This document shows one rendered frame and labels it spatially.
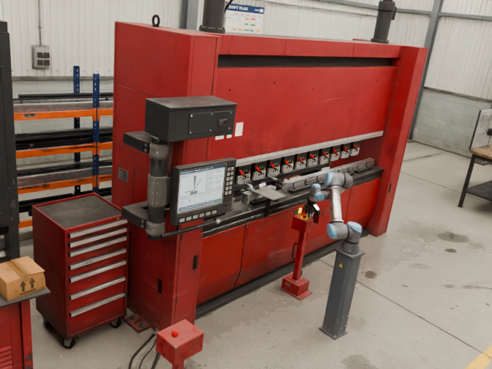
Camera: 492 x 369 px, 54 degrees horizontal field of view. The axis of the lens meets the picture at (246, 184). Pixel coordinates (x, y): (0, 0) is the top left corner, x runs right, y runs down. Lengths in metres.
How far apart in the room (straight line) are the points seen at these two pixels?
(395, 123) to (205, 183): 3.41
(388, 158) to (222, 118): 3.41
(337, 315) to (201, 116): 2.14
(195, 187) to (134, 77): 1.09
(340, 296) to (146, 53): 2.38
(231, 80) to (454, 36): 8.44
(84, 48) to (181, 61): 4.57
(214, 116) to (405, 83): 3.37
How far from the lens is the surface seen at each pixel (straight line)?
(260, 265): 4.60
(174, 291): 3.72
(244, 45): 3.75
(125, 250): 3.73
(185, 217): 2.92
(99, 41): 7.74
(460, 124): 11.58
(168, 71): 3.30
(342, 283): 4.03
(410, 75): 5.82
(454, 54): 11.65
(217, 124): 2.89
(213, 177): 2.96
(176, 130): 2.72
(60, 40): 7.51
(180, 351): 2.73
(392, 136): 5.94
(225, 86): 3.69
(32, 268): 2.79
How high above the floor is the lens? 2.48
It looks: 20 degrees down
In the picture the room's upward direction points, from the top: 7 degrees clockwise
